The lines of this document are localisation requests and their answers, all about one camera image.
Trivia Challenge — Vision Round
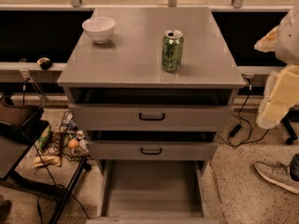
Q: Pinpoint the white bowl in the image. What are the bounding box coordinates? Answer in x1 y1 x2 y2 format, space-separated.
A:
82 17 116 44

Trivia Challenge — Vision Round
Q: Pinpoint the black side table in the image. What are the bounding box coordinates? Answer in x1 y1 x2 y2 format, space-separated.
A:
0 95 91 224

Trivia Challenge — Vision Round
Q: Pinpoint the black power cable with adapter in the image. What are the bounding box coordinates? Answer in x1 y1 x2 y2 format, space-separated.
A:
220 83 269 149

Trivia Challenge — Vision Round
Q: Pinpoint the grey top drawer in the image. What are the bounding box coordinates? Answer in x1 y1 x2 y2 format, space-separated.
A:
70 105 233 132

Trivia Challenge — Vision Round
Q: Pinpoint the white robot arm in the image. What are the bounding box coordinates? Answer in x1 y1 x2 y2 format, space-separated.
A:
254 4 299 129

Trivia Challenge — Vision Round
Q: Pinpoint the person leg in jeans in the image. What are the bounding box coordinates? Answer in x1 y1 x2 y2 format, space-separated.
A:
290 154 299 182

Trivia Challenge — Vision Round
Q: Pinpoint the wire basket with snacks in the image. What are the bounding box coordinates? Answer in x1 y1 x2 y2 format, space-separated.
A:
59 111 90 161

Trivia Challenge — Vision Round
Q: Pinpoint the orange ball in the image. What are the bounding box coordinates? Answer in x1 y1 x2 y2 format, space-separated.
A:
68 139 79 149

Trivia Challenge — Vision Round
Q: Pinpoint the black cable on floor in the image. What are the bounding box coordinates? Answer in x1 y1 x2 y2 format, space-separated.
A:
21 131 92 224

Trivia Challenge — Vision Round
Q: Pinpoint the grey drawer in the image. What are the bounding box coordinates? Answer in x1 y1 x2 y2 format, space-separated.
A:
88 141 218 161
70 105 233 132
86 161 219 224

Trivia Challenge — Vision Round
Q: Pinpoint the grey sneaker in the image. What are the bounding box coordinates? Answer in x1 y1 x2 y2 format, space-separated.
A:
254 161 299 194

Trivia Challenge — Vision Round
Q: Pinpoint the grey drawer cabinet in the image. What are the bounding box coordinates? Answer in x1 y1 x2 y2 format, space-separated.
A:
57 7 247 224

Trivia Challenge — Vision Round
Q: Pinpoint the snack bag on floor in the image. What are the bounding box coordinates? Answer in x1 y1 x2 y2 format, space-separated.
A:
33 156 62 168

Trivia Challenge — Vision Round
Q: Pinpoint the grey bottom drawer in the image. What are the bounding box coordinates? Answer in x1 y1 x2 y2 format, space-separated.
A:
86 161 219 224

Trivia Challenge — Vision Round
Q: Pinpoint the green soda can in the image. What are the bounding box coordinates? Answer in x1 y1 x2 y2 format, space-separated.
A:
162 30 184 72

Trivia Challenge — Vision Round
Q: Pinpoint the grey middle drawer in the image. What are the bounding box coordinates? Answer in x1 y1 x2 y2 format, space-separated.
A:
88 141 218 161

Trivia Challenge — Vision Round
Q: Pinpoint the black rolling stand leg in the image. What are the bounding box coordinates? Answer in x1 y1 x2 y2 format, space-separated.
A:
281 117 298 146

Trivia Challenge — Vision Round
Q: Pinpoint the small black round device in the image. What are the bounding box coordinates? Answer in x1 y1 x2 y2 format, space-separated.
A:
37 57 52 70

